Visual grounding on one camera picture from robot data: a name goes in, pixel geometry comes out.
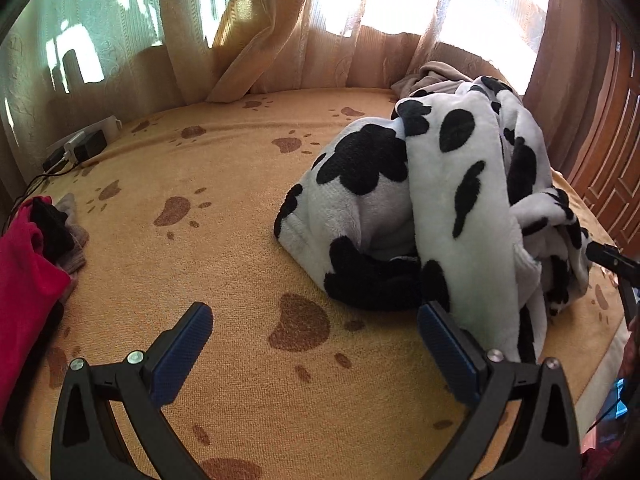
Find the black cable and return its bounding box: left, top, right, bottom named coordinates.
left=3, top=159, right=82, bottom=231

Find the beige crumpled garment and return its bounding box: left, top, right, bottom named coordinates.
left=390, top=61, right=471, bottom=99

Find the cow print fleece garment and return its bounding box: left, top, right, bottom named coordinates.
left=273, top=76, right=590, bottom=363

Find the white power strip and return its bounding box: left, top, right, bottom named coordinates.
left=47, top=115, right=122, bottom=164

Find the orange paw print bedspread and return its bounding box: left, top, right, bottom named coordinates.
left=18, top=86, right=630, bottom=480

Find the brown wooden door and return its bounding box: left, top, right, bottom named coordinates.
left=568, top=24, right=639, bottom=259

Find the beige lace curtain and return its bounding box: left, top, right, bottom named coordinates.
left=0, top=0, right=622, bottom=181

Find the red fleece garment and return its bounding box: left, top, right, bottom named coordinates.
left=0, top=196, right=70, bottom=408

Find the grey brown folded cloth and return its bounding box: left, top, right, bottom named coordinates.
left=55, top=193, right=89, bottom=274

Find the black power adapter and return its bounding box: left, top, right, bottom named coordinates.
left=73, top=129, right=107, bottom=162

